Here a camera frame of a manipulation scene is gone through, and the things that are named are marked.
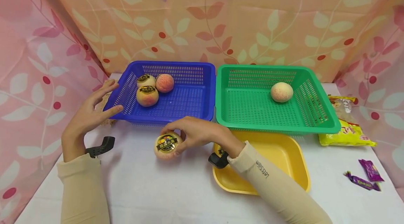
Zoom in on person's right hand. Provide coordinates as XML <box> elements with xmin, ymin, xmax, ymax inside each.
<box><xmin>160</xmin><ymin>116</ymin><xmax>246</xmax><ymax>158</ymax></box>

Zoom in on person's left hand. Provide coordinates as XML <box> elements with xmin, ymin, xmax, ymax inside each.
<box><xmin>61</xmin><ymin>79</ymin><xmax>124</xmax><ymax>163</ymax></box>

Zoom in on labelled peach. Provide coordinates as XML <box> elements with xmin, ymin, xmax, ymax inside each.
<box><xmin>154</xmin><ymin>131</ymin><xmax>184</xmax><ymax>160</ymax></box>
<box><xmin>136</xmin><ymin>86</ymin><xmax>160</xmax><ymax>107</ymax></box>
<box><xmin>136</xmin><ymin>74</ymin><xmax>157</xmax><ymax>89</ymax></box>

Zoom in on person's right forearm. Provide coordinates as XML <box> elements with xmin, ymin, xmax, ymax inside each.
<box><xmin>227</xmin><ymin>141</ymin><xmax>332</xmax><ymax>224</ymax></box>

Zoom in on person's left forearm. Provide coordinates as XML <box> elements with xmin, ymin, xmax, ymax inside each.
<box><xmin>57</xmin><ymin>153</ymin><xmax>111</xmax><ymax>224</ymax></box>

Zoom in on blue plastic basket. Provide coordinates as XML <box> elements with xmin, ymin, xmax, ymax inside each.
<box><xmin>103</xmin><ymin>60</ymin><xmax>217</xmax><ymax>125</ymax></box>

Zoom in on black wrist band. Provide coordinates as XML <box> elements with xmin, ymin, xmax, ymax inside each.
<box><xmin>85</xmin><ymin>136</ymin><xmax>116</xmax><ymax>159</ymax></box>
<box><xmin>208</xmin><ymin>148</ymin><xmax>230</xmax><ymax>169</ymax></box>

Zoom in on red speckled peach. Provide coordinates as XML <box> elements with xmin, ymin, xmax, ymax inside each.
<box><xmin>155</xmin><ymin>73</ymin><xmax>175</xmax><ymax>93</ymax></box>

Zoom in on green plastic basket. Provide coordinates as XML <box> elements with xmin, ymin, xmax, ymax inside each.
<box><xmin>215</xmin><ymin>64</ymin><xmax>342</xmax><ymax>135</ymax></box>

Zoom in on yellow plastic tray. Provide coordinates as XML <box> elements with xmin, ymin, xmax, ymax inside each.
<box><xmin>212</xmin><ymin>130</ymin><xmax>311</xmax><ymax>196</ymax></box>

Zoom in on pale speckled peach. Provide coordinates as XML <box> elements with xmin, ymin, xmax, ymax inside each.
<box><xmin>270</xmin><ymin>82</ymin><xmax>294</xmax><ymax>103</ymax></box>

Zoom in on clear snack packet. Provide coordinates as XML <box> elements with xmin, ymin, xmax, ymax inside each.
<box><xmin>328</xmin><ymin>95</ymin><xmax>359</xmax><ymax>123</ymax></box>

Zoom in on yellow snack packet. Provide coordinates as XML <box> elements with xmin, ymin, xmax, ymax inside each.
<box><xmin>318</xmin><ymin>119</ymin><xmax>377</xmax><ymax>147</ymax></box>

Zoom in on purple wrapped candy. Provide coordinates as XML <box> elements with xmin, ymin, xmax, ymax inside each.
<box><xmin>344</xmin><ymin>171</ymin><xmax>382</xmax><ymax>192</ymax></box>
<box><xmin>358</xmin><ymin>159</ymin><xmax>385</xmax><ymax>183</ymax></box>

